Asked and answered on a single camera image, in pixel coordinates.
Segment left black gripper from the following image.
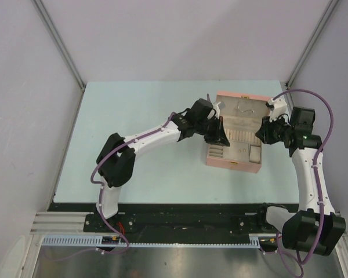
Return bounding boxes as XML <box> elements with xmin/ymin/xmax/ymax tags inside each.
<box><xmin>195</xmin><ymin>116</ymin><xmax>229</xmax><ymax>147</ymax></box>

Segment beige ring cushion block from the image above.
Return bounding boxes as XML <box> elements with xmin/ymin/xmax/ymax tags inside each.
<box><xmin>249</xmin><ymin>145</ymin><xmax>262</xmax><ymax>164</ymax></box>

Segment pink jewelry box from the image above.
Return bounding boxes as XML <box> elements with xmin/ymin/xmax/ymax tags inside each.
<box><xmin>206</xmin><ymin>91</ymin><xmax>270</xmax><ymax>173</ymax></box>

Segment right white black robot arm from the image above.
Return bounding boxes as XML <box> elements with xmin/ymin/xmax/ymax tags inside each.
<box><xmin>256</xmin><ymin>104</ymin><xmax>346</xmax><ymax>256</ymax></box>

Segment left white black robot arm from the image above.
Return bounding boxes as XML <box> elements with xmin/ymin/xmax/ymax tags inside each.
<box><xmin>90</xmin><ymin>98</ymin><xmax>230</xmax><ymax>232</ymax></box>

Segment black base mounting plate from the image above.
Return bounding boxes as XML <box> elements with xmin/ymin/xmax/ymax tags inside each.
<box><xmin>48</xmin><ymin>203</ymin><xmax>302</xmax><ymax>236</ymax></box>

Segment necklace in box lid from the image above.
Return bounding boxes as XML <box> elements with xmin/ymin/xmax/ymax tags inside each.
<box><xmin>235</xmin><ymin>101</ymin><xmax>256</xmax><ymax>115</ymax></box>

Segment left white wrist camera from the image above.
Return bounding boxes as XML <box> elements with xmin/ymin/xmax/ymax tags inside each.
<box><xmin>208</xmin><ymin>101</ymin><xmax>226</xmax><ymax>119</ymax></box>

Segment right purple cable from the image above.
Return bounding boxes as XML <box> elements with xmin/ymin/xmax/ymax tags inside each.
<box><xmin>269</xmin><ymin>88</ymin><xmax>335</xmax><ymax>276</ymax></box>

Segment purple cable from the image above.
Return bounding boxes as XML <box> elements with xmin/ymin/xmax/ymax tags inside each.
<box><xmin>43</xmin><ymin>92</ymin><xmax>212</xmax><ymax>262</ymax></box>
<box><xmin>269</xmin><ymin>88</ymin><xmax>335</xmax><ymax>276</ymax></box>

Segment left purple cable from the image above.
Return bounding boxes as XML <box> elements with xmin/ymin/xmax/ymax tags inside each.
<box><xmin>43</xmin><ymin>92</ymin><xmax>212</xmax><ymax>262</ymax></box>

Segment grey slotted cable duct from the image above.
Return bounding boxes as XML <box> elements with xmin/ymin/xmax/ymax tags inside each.
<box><xmin>42</xmin><ymin>234</ymin><xmax>277</xmax><ymax>248</ymax></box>

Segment right aluminium corner post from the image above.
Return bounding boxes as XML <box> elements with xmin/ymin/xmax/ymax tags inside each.
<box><xmin>284</xmin><ymin>0</ymin><xmax>342</xmax><ymax>89</ymax></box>

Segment aluminium corner post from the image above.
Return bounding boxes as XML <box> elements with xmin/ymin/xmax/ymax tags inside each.
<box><xmin>284</xmin><ymin>0</ymin><xmax>342</xmax><ymax>89</ymax></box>
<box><xmin>31</xmin><ymin>0</ymin><xmax>86</xmax><ymax>92</ymax></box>

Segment aluminium frame rail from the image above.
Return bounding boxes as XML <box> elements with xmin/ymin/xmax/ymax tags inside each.
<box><xmin>30</xmin><ymin>211</ymin><xmax>89</xmax><ymax>236</ymax></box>

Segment left aluminium corner post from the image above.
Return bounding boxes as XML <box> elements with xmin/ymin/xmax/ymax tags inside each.
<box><xmin>31</xmin><ymin>0</ymin><xmax>86</xmax><ymax>92</ymax></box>

